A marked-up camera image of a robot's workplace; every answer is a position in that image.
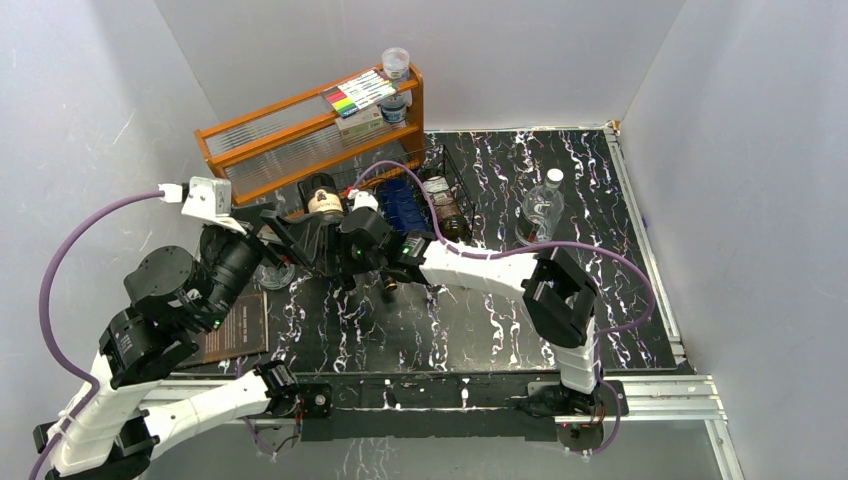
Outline olive green wine bottle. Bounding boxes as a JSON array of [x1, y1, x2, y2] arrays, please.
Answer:
[[423, 174, 472, 242]]

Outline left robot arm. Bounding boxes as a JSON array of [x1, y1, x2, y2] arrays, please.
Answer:
[[31, 197, 327, 479]]

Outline clear plastic jar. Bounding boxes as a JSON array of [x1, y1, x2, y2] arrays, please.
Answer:
[[381, 47, 410, 82]]

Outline clear bottle white cap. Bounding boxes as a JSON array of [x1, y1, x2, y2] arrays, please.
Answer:
[[515, 168, 564, 245]]

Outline marker pen set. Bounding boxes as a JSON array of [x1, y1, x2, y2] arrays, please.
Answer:
[[321, 68, 398, 118]]

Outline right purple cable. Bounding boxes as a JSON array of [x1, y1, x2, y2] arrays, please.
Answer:
[[354, 160, 657, 455]]

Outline white cardboard box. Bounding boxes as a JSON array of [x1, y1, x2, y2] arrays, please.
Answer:
[[335, 105, 385, 141]]

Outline small clear bottle left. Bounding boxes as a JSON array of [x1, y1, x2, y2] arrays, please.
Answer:
[[254, 263, 296, 291]]

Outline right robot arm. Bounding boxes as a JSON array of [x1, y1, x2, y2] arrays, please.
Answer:
[[304, 208, 603, 417]]

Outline black wire wine rack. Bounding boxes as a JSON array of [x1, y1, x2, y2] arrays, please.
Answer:
[[324, 144, 476, 244]]

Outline blue label jar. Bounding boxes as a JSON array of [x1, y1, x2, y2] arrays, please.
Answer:
[[379, 93, 407, 124]]

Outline orange wooden shelf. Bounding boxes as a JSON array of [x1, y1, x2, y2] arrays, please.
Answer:
[[194, 64, 425, 206]]

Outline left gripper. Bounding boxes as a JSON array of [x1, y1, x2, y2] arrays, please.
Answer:
[[199, 200, 327, 331]]

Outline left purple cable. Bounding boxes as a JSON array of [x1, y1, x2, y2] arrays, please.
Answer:
[[27, 190, 167, 480]]

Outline purple cable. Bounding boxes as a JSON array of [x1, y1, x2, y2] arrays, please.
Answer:
[[27, 190, 167, 480], [354, 160, 657, 455]]

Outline blue glass bottle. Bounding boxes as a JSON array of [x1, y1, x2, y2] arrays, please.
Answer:
[[378, 177, 430, 234]]

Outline dark green wine bottle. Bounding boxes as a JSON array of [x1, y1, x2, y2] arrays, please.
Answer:
[[299, 172, 344, 220]]

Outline dark book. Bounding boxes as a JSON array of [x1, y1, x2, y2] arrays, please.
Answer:
[[177, 293, 269, 370]]

